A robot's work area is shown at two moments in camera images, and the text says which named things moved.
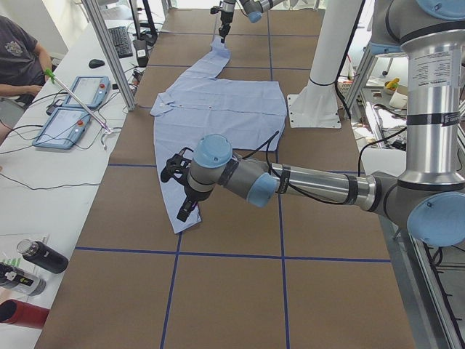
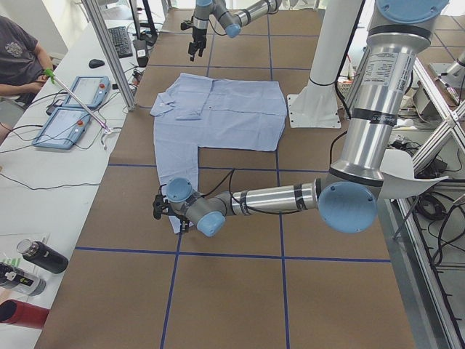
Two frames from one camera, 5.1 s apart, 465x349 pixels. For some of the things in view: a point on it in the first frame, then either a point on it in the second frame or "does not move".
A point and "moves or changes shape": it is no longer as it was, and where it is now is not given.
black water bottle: (43, 255) does not move
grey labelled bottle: (21, 281) does not move
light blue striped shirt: (197, 103) moves or changes shape
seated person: (23, 64) does not move
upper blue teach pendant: (91, 91) does not move
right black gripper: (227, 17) -> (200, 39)
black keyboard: (121, 42) does not move
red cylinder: (15, 312) does not move
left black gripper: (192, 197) -> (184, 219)
